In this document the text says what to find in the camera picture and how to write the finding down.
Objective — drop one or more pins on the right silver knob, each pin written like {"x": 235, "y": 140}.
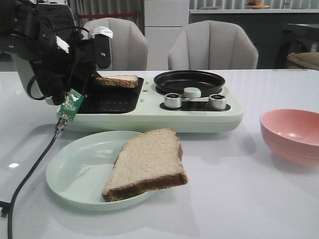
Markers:
{"x": 217, "y": 102}

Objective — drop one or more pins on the black frying pan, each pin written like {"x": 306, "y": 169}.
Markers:
{"x": 175, "y": 82}

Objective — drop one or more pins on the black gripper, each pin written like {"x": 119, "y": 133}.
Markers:
{"x": 46, "y": 36}

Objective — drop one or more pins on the fruit plate on counter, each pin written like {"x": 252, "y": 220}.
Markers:
{"x": 254, "y": 4}

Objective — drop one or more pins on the green breakfast maker lid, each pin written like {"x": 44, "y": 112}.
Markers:
{"x": 28, "y": 80}

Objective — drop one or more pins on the left grey chair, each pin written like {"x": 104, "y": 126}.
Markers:
{"x": 128, "y": 46}

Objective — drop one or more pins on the bread slice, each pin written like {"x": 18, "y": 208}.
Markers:
{"x": 147, "y": 162}
{"x": 124, "y": 81}

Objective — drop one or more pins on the green circuit board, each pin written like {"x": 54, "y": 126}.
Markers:
{"x": 71, "y": 105}

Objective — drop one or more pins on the right grey chair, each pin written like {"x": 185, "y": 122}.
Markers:
{"x": 212, "y": 45}

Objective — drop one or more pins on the green breakfast maker base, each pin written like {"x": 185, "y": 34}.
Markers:
{"x": 195, "y": 115}

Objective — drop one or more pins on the left silver knob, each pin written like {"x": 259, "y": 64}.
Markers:
{"x": 172, "y": 101}

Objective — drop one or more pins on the grey chair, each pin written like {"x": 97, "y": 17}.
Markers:
{"x": 212, "y": 45}
{"x": 128, "y": 46}

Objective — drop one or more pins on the green round plate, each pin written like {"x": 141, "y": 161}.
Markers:
{"x": 79, "y": 171}

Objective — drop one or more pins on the dark counter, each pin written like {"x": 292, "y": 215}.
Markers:
{"x": 275, "y": 32}

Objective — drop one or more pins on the silver knob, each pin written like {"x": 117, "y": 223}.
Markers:
{"x": 217, "y": 102}
{"x": 172, "y": 101}

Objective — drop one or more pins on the red barrier belt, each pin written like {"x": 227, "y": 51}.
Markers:
{"x": 128, "y": 14}

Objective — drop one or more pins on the white refrigerator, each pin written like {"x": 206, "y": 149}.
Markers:
{"x": 163, "y": 19}

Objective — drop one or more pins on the pink bowl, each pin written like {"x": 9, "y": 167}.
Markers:
{"x": 292, "y": 134}

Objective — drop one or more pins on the grey curtain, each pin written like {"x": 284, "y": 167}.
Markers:
{"x": 80, "y": 7}

